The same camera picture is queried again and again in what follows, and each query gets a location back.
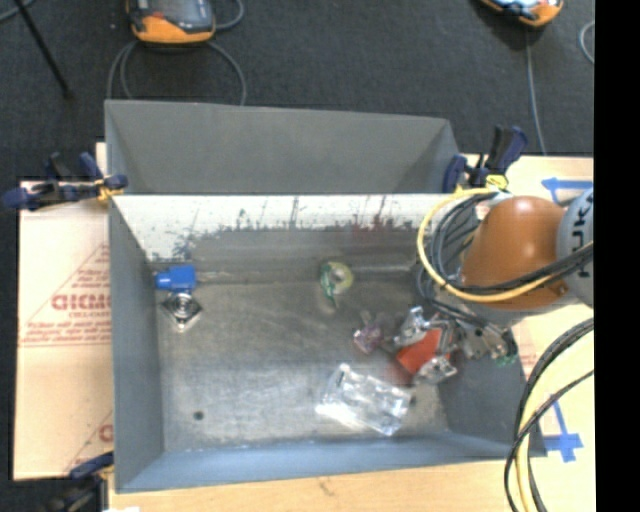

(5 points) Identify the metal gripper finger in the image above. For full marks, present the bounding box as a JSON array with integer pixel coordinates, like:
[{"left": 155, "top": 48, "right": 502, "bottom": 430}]
[
  {"left": 393, "top": 306, "right": 433, "bottom": 347},
  {"left": 415, "top": 352, "right": 459, "bottom": 386}
]

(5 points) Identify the red-orange block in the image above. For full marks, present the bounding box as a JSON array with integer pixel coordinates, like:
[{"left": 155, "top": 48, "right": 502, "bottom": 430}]
[{"left": 394, "top": 327, "right": 455, "bottom": 377}]

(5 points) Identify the purple clear plastic piece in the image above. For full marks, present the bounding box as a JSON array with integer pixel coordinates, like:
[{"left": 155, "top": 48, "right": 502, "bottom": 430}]
[{"left": 352, "top": 309, "right": 390, "bottom": 355}]

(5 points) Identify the clear plastic packet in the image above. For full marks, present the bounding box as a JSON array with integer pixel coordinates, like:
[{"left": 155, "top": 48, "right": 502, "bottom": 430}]
[{"left": 313, "top": 362, "right": 414, "bottom": 437}]

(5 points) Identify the green and white tape roll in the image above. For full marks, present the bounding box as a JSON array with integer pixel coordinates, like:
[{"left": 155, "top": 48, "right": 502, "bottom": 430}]
[{"left": 318, "top": 259, "right": 355, "bottom": 307}]

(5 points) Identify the grey metal bin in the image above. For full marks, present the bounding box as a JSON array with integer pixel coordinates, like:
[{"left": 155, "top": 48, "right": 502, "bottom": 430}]
[{"left": 103, "top": 98, "right": 547, "bottom": 494}]

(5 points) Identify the blue plastic piece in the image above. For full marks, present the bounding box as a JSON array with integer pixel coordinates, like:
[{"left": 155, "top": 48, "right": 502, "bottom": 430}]
[{"left": 153, "top": 263, "right": 198, "bottom": 291}]

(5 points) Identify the brown cardboard board, red print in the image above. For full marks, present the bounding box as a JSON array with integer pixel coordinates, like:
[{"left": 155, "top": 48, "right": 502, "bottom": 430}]
[{"left": 12, "top": 178, "right": 116, "bottom": 482}]

